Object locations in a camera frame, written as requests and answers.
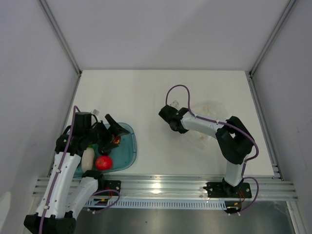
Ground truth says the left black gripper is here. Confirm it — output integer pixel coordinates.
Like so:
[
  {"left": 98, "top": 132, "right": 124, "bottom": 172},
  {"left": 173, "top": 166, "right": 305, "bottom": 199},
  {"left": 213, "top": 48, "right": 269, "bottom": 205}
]
[{"left": 85, "top": 115, "right": 129, "bottom": 153}]

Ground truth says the dark red apple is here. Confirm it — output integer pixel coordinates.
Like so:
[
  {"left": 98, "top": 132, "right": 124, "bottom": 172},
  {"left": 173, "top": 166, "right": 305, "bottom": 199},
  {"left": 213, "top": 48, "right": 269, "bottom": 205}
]
[{"left": 113, "top": 136, "right": 121, "bottom": 145}]

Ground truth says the bright red tomato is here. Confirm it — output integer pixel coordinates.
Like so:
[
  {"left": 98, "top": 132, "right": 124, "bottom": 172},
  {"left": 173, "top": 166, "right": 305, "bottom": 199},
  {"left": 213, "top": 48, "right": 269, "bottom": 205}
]
[{"left": 95, "top": 156, "right": 113, "bottom": 171}]

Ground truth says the white radish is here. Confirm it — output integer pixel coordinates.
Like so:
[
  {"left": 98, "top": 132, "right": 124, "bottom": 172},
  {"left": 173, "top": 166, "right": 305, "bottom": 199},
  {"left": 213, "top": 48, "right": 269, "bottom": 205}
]
[{"left": 81, "top": 147, "right": 95, "bottom": 173}]

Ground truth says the clear zip top bag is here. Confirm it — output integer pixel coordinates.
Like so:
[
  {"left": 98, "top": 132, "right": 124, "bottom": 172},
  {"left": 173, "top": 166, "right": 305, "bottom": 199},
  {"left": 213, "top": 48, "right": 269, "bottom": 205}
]
[{"left": 184, "top": 100, "right": 229, "bottom": 151}]

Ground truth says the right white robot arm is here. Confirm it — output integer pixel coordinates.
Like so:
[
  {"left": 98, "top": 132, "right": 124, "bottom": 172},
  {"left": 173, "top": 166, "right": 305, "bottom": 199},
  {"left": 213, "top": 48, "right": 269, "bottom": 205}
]
[{"left": 158, "top": 104, "right": 256, "bottom": 198}]

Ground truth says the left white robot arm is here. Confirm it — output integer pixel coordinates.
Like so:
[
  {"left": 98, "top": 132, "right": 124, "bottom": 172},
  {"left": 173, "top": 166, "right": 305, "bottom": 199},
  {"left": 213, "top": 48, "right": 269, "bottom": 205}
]
[{"left": 24, "top": 112, "right": 130, "bottom": 234}]

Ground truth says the teal plastic tray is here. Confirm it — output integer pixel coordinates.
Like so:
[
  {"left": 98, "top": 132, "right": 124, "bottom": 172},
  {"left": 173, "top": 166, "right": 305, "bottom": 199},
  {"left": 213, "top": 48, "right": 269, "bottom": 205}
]
[{"left": 70, "top": 122, "right": 138, "bottom": 178}]

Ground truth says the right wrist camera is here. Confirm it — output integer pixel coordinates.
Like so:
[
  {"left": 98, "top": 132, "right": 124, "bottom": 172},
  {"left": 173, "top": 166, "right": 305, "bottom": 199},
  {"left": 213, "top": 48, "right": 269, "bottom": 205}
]
[{"left": 169, "top": 100, "right": 180, "bottom": 110}]

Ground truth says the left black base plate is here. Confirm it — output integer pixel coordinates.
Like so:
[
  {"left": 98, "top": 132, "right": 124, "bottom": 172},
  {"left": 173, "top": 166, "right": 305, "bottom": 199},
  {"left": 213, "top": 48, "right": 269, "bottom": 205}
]
[{"left": 98, "top": 180, "right": 121, "bottom": 196}]

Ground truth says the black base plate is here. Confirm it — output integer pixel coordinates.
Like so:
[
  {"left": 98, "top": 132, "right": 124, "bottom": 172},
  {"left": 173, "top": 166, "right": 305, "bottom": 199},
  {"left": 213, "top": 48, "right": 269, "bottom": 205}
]
[
  {"left": 98, "top": 180, "right": 121, "bottom": 196},
  {"left": 203, "top": 181, "right": 252, "bottom": 198}
]

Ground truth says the aluminium mounting rail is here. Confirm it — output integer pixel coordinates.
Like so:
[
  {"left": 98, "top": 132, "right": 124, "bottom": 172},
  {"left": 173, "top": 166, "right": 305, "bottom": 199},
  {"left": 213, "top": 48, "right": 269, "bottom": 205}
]
[{"left": 33, "top": 174, "right": 299, "bottom": 201}]

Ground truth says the white slotted cable duct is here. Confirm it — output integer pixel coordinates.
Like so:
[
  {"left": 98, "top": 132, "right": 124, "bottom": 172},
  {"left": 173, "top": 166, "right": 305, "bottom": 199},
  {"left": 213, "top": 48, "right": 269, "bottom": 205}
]
[{"left": 86, "top": 197, "right": 226, "bottom": 210}]

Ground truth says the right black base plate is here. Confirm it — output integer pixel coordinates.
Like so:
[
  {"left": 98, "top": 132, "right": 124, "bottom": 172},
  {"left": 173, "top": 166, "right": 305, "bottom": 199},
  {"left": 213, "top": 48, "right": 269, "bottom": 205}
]
[{"left": 203, "top": 181, "right": 252, "bottom": 198}]

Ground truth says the left aluminium frame post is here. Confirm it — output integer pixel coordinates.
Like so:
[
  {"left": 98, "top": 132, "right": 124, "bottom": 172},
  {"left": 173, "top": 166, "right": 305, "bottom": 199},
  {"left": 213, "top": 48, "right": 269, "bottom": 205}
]
[{"left": 37, "top": 0, "right": 82, "bottom": 77}]

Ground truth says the aluminium frame post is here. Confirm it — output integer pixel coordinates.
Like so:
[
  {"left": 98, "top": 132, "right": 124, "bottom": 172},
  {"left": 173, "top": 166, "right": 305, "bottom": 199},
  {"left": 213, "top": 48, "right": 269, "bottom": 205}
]
[
  {"left": 249, "top": 0, "right": 298, "bottom": 78},
  {"left": 37, "top": 0, "right": 82, "bottom": 77}
]

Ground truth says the right aluminium frame post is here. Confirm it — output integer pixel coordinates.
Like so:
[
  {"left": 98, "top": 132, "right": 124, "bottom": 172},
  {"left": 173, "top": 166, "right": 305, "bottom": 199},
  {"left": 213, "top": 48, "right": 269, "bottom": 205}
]
[{"left": 249, "top": 0, "right": 298, "bottom": 78}]

